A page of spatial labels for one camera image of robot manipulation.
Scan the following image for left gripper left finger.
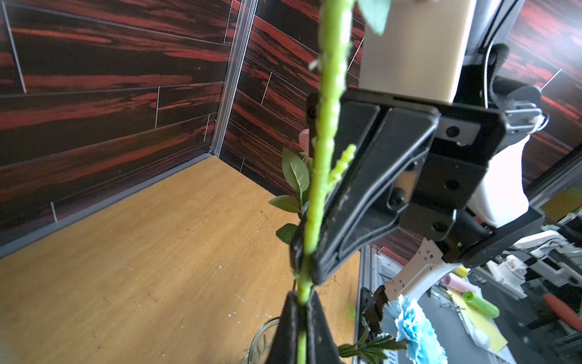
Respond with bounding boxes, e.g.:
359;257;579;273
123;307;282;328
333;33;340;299
266;291;299;364

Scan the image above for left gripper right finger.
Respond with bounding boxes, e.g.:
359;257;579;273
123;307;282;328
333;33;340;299
306;290;342;364

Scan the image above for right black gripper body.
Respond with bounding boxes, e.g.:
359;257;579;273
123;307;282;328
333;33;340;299
306;88;508;242

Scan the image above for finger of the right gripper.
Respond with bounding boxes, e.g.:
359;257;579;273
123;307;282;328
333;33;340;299
310;99;439;285

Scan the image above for clear glass vase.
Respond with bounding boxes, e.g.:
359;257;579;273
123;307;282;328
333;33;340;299
243;317;280;364

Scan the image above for light blue carnation stem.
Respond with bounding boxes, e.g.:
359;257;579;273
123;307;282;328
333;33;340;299
338;294;449;364

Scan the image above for blue white flower spray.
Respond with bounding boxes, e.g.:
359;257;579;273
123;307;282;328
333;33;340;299
288;1;392;363

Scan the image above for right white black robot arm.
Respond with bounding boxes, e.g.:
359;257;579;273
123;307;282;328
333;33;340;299
290;1;543;300

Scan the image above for pink rose stem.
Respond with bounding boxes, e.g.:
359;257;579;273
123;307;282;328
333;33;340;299
299;129;310;158

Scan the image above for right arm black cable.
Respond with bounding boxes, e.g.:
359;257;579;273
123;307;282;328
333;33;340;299
481;0;551;133

